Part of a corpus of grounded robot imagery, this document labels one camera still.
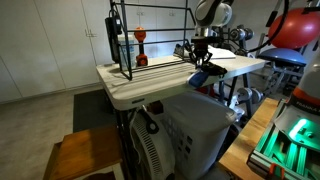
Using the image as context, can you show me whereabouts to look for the grey running shoe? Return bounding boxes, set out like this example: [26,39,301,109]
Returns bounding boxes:
[173,43,193,60]

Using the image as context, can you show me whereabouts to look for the white wall cabinets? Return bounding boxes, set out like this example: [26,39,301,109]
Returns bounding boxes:
[0,0,198,104]

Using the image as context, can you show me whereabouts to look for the white grey floor fan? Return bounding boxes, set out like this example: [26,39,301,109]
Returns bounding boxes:
[129,109,177,180]

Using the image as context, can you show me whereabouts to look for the black fingerless glove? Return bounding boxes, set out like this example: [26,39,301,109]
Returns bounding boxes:
[201,63,229,78]

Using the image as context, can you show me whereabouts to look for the black power strip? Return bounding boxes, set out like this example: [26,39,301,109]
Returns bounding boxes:
[104,8,124,65]

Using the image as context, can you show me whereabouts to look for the black metal wire rack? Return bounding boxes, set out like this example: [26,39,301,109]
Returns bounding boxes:
[108,0,198,82]

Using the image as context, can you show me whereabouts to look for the brown wooden stool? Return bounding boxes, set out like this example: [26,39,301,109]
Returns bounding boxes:
[42,124,125,180]

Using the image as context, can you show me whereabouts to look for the black floor mat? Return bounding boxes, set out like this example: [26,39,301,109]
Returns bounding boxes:
[72,87,118,134]

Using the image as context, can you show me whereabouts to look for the white plastic laundry basket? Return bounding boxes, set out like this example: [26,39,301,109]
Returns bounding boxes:
[159,91,238,180]

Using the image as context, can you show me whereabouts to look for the aluminium base plate green light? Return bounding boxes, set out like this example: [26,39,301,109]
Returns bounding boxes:
[246,97,320,180]

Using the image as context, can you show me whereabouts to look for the clear plastic wipes container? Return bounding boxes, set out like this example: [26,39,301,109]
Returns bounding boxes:
[117,33,138,70]

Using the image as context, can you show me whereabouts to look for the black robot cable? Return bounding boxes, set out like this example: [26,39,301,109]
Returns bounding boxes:
[248,0,290,54]

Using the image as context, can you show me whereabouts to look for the blue balance trainer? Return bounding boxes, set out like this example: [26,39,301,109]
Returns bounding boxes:
[257,47,308,68]

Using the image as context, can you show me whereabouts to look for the white plastic dustpan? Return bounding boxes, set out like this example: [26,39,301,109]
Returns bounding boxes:
[207,45,238,61]

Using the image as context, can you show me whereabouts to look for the silver dumbbell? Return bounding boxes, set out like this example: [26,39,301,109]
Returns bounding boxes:
[229,26,255,43]
[234,86,265,105]

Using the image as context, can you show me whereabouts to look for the wooden robot bench top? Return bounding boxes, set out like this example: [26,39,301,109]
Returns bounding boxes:
[217,96,292,180]

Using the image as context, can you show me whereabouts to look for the blue and white brush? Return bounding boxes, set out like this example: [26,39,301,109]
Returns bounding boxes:
[187,69,212,88]

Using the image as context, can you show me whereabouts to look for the red exercise ball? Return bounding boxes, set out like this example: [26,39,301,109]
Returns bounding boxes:
[267,7,320,51]

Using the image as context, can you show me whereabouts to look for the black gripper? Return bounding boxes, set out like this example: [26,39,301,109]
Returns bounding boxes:
[190,35,224,73]

